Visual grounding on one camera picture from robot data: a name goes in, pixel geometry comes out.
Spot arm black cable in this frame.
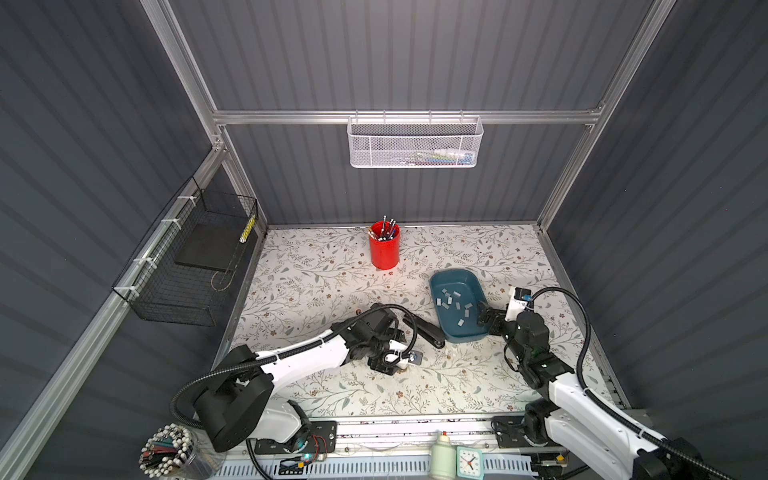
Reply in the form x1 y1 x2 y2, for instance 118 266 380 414
169 303 420 430
530 286 739 480

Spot yellow marker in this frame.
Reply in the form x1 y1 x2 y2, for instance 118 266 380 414
239 215 256 244

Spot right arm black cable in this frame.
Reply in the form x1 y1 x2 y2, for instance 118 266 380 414
530 286 739 480

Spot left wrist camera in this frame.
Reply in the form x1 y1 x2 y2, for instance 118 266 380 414
384 340 423 365

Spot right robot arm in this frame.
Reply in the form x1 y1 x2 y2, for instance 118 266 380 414
478 300 709 479

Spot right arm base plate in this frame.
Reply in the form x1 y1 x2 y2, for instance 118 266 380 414
491 414 549 448

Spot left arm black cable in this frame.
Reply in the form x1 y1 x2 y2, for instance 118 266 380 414
169 303 420 430

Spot small teal clock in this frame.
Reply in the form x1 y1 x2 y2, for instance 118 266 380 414
456 446 485 480

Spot jar of pencils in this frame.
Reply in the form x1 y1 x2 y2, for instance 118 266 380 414
138 423 226 479

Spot white glue bottle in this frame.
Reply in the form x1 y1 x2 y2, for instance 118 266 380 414
429 431 456 480

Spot red pencil cup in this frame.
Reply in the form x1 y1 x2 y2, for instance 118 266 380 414
369 220 400 270

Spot white wire mesh basket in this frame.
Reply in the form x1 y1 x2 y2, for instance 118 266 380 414
346 116 484 169

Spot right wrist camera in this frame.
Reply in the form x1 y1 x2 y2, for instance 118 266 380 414
505 287 533 322

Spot black wire basket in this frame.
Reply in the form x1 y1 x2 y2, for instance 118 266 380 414
113 181 259 327

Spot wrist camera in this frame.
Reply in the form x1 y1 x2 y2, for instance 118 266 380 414
505 287 533 322
384 340 423 365

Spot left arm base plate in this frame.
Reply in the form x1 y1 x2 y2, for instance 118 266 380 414
254 421 338 456

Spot teal plastic tray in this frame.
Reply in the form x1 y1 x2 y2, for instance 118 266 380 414
429 269 490 344

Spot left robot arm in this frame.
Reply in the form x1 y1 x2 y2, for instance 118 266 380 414
190 304 419 454

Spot black notebook in basket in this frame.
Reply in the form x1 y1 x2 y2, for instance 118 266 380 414
174 224 242 272

